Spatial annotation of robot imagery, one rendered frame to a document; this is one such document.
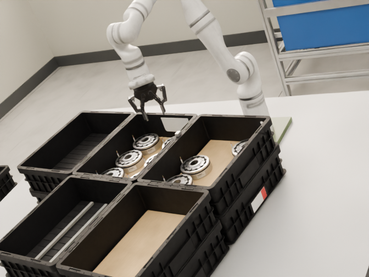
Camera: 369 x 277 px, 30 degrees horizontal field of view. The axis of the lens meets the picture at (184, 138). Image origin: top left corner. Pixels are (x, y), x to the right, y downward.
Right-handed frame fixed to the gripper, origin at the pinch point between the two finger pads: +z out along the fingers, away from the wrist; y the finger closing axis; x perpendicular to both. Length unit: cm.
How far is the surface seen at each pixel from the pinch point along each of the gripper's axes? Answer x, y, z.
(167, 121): -10.3, -3.1, 9.9
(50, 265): 55, 42, 7
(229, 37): -277, -70, 92
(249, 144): 31.9, -24.4, 7.2
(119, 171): 4.2, 18.9, 14.0
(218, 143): 6.6, -17.2, 17.0
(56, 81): -349, 74, 100
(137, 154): -2.1, 11.4, 13.8
